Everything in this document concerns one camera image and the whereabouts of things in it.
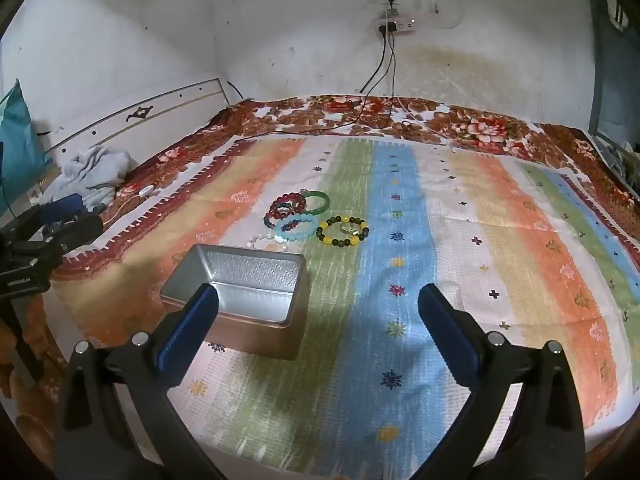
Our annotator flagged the white stone bracelet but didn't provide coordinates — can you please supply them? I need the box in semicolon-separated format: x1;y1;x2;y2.
246;231;281;252

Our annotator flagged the multicolour bead bracelet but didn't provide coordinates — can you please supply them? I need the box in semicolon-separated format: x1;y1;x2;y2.
271;202;307;229

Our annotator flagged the light blue bead bracelet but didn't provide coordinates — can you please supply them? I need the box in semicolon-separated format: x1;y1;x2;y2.
273;212;320;244

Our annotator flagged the yellow black bead bracelet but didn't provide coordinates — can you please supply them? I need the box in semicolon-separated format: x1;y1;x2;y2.
316;214;371;250

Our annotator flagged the red bead bracelet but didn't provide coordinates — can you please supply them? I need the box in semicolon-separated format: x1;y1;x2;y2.
264;193;308;230

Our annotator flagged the green jade bangle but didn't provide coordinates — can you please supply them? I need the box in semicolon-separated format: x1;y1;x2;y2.
300;190;331;216

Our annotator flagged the teal bag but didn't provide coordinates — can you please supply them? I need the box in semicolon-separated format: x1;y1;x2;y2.
1;79;51;200

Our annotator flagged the grey crumpled towel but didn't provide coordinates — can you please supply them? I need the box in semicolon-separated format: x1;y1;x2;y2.
39;145;134;211

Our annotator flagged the floral red bed sheet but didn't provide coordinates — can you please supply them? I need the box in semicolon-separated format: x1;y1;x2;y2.
1;96;639;467

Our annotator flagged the white bed headboard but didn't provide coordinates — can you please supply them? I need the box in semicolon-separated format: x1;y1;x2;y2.
41;73;232;165

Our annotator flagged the striped colourful cloth mat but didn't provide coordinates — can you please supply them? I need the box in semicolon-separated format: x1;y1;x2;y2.
46;136;639;478

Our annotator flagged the silver metal tin box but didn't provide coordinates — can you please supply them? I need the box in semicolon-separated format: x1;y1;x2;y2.
160;244;309;361

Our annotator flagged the blue metal clothes rack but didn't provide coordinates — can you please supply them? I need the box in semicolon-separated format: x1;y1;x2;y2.
589;0;639;186

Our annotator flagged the white power strip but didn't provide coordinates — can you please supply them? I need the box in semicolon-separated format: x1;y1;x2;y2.
374;16;418;37

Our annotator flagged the white charger with cable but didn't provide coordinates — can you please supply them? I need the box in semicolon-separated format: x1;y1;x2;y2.
108;185;155;222

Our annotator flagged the black power cable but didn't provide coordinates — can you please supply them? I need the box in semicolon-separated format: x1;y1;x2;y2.
240;29;399;137

